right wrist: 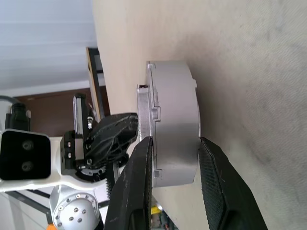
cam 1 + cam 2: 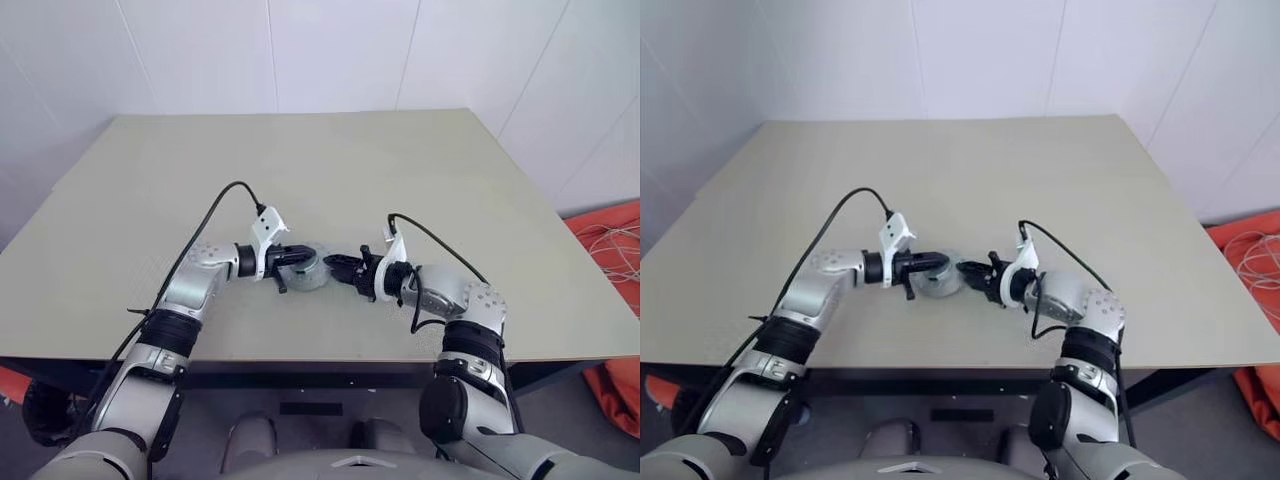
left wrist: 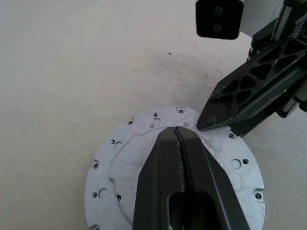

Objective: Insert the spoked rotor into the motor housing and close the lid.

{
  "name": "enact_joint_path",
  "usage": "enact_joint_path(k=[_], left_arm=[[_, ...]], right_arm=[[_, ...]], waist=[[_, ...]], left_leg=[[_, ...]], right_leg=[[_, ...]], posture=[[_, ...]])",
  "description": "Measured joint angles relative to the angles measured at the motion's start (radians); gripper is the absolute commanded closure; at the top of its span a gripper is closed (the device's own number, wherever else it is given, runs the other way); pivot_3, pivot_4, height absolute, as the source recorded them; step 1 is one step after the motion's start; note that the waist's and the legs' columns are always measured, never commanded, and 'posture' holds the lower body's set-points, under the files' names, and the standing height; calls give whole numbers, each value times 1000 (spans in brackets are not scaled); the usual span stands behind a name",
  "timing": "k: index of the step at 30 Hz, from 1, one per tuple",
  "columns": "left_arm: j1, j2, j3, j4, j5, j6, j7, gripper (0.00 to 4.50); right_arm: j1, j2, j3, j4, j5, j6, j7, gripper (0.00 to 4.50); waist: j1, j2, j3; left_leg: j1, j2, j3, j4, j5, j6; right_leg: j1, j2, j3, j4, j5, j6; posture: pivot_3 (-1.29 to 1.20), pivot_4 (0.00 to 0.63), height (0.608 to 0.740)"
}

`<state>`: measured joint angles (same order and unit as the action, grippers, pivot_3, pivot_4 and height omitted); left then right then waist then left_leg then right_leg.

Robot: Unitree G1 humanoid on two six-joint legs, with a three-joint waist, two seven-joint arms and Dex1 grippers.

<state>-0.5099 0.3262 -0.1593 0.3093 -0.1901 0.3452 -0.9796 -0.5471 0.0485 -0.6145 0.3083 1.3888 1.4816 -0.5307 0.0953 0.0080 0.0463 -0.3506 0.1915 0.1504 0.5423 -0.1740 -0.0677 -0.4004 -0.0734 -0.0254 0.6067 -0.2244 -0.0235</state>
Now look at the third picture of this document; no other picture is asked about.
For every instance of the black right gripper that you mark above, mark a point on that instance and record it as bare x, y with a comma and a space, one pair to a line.
283, 31

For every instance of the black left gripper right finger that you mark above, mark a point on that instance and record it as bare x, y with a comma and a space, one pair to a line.
208, 177

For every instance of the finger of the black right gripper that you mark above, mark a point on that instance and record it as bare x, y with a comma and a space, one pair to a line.
263, 112

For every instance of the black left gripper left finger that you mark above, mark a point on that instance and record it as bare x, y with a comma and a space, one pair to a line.
156, 179

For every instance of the grey round housing lid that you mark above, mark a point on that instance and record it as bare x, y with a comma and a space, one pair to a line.
134, 148

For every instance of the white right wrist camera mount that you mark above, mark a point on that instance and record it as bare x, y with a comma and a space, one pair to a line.
254, 16

